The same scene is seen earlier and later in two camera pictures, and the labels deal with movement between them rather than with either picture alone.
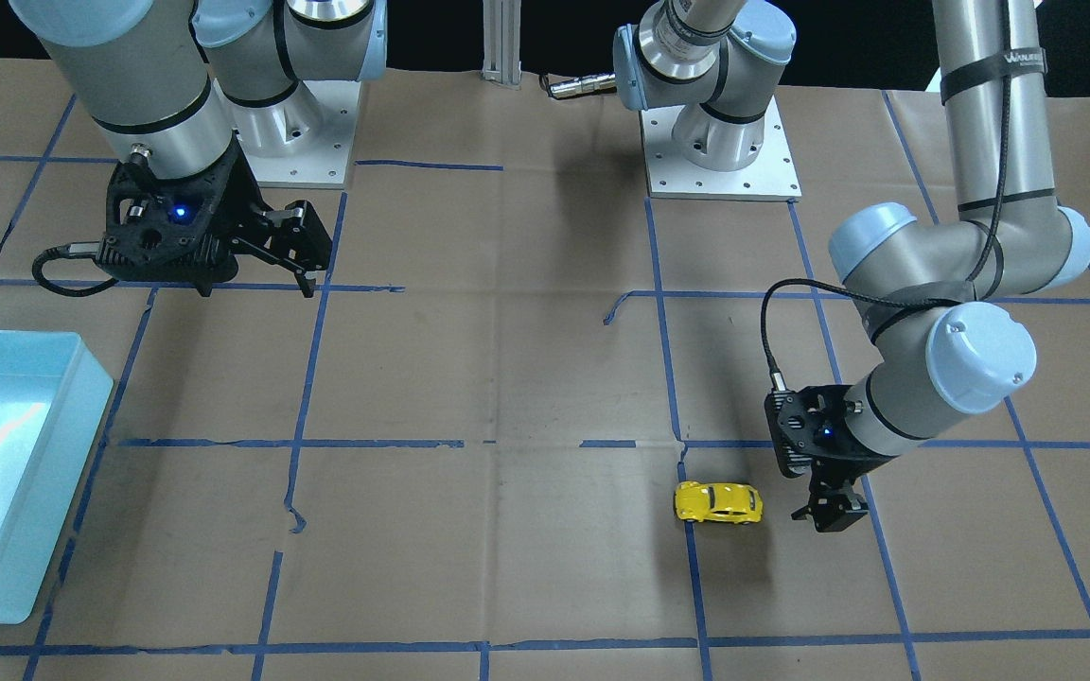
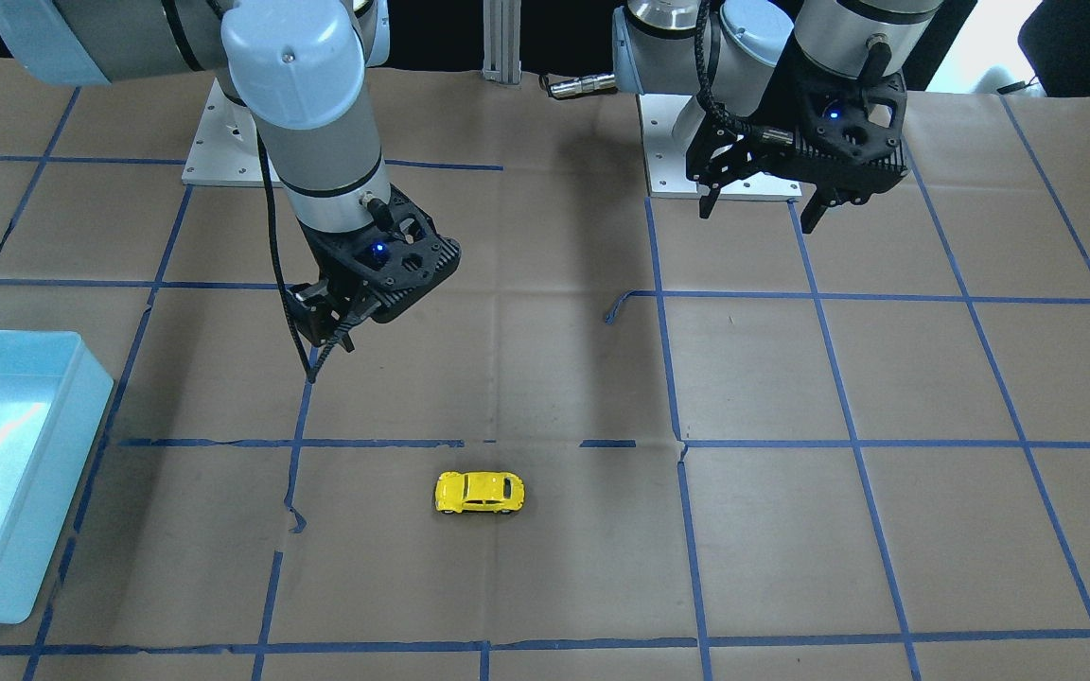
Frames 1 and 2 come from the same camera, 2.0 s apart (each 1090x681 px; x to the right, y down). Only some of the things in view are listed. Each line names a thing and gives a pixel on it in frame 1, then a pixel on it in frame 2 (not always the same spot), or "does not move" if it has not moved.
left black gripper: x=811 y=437 -> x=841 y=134
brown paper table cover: x=522 y=431 does not move
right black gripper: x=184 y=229 -> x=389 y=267
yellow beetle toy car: x=722 y=502 -> x=479 y=491
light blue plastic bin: x=20 y=410 does not move
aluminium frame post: x=501 y=28 does not move
